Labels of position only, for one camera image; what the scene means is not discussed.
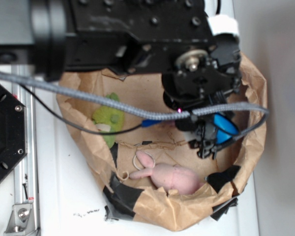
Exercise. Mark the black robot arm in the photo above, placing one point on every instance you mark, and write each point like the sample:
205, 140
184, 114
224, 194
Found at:
128, 37

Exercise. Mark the metal corner bracket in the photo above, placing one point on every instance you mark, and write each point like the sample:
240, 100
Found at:
21, 221

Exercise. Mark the black octagonal mount plate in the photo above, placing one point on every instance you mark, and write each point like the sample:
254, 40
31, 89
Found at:
12, 132

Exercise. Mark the green plush toy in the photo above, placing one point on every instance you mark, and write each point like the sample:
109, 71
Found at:
107, 119

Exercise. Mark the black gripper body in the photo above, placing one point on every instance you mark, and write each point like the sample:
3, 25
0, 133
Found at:
202, 80

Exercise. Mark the pink plush bunny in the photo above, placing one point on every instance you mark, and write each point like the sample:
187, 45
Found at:
179, 178

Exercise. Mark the blue plastic bottle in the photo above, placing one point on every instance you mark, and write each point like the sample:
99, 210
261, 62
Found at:
226, 129

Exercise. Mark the brown paper bag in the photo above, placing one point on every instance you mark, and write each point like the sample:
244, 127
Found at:
225, 177

